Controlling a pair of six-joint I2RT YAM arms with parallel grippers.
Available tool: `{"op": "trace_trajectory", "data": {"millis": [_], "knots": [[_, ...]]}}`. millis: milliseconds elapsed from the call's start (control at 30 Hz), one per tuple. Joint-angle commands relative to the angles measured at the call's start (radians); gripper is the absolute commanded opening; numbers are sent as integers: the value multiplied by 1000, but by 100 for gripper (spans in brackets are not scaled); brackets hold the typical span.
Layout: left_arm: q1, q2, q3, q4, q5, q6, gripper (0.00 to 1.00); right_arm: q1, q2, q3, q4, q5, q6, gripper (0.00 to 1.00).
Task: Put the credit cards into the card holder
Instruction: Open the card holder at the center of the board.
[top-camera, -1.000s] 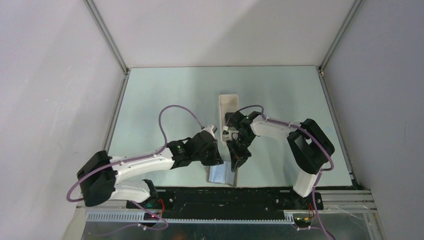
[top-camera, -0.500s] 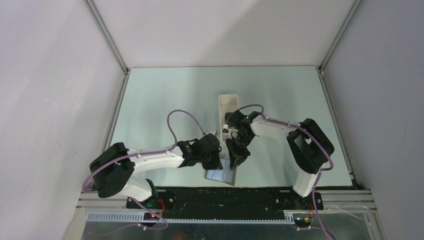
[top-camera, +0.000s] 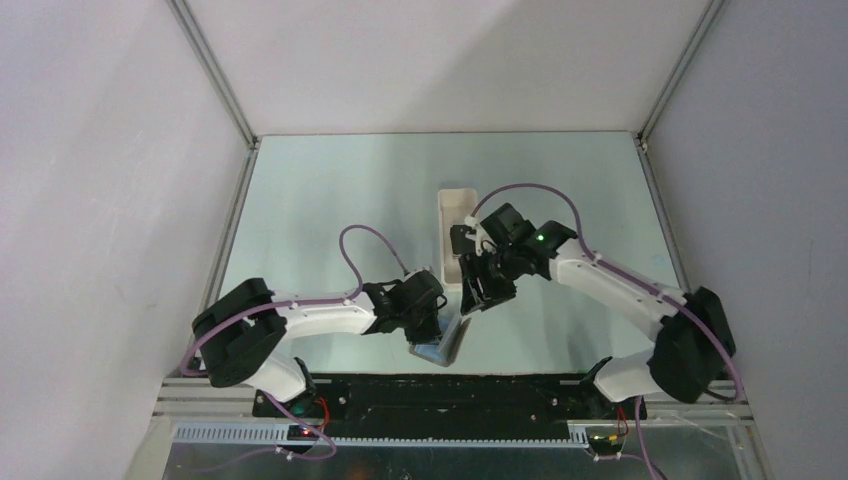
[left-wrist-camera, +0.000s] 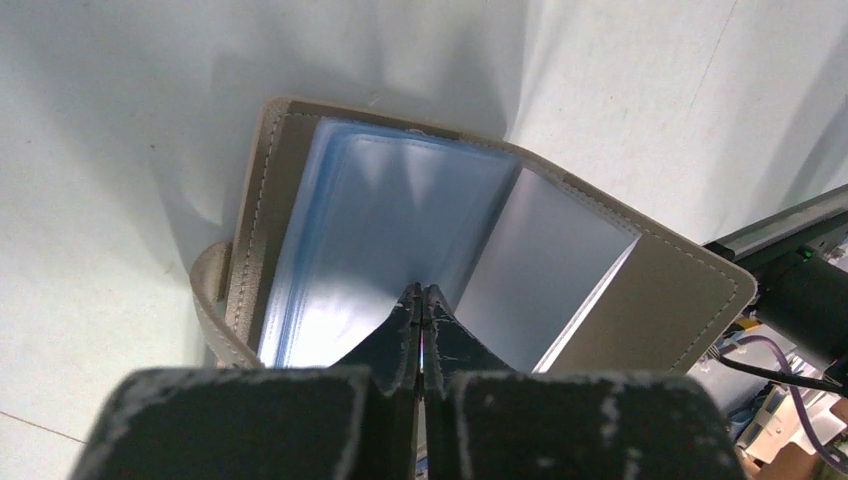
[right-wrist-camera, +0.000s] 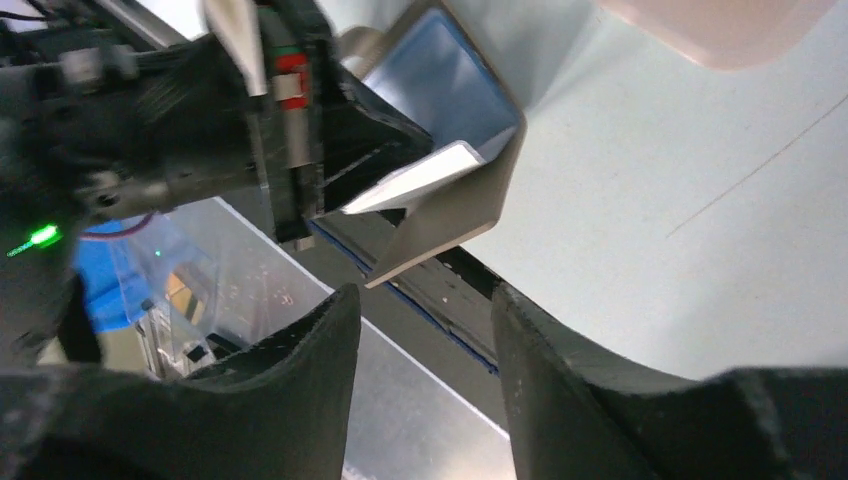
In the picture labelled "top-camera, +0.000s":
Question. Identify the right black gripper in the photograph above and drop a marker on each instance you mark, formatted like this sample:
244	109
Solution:
473	299

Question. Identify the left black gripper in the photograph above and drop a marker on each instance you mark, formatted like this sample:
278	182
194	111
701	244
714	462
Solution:
431	333

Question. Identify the silver metal card holder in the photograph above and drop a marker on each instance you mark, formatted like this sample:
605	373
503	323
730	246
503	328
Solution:
443	351

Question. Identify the white plastic tray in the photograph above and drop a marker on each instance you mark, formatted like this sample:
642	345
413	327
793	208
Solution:
453	206

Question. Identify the black credit card stack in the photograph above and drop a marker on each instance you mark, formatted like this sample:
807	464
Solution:
460	241

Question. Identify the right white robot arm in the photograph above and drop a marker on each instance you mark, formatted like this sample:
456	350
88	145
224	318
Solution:
689	330

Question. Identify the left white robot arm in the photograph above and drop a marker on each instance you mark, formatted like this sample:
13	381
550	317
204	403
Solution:
239	337

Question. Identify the left small circuit board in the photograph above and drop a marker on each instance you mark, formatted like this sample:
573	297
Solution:
300	433

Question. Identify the small circuit board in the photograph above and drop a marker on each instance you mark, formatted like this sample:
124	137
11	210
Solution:
300	433
614	441

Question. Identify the right small circuit board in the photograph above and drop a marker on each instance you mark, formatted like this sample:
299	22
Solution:
614	441

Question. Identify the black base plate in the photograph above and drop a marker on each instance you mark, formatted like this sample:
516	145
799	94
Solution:
417	406

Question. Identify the white slotted cable duct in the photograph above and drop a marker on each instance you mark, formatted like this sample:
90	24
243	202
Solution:
276	434

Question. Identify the right aluminium frame post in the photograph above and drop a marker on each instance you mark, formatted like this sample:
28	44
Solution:
692	46

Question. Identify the aluminium frame post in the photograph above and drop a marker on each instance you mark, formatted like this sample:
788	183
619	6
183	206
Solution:
692	46
199	43

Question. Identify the left aluminium frame post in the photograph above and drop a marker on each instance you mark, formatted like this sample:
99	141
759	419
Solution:
199	43

